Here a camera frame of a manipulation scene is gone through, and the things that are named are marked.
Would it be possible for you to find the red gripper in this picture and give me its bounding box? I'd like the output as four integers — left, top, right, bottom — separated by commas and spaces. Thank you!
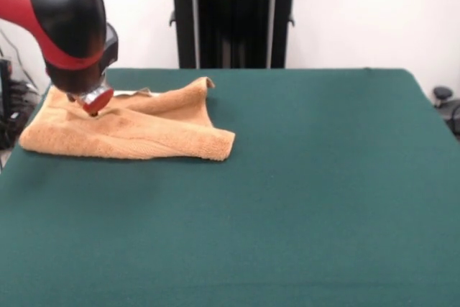
66, 82, 114, 119

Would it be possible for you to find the tan terry towel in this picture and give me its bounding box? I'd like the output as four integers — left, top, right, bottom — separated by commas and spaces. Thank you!
19, 76, 236, 162

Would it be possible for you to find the black power strip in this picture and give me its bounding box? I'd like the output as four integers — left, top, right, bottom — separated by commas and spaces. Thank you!
9, 81, 40, 132

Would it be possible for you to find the black chair caster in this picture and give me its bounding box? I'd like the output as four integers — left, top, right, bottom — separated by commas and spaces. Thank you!
433, 86, 454, 109

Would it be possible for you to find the black chair base leg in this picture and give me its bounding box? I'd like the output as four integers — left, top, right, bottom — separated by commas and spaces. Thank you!
441, 100, 460, 139

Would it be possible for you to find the grey cable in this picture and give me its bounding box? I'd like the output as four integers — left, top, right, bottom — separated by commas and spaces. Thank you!
0, 29, 39, 92

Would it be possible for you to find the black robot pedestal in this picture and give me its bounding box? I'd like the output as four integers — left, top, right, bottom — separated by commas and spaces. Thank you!
157, 0, 309, 70

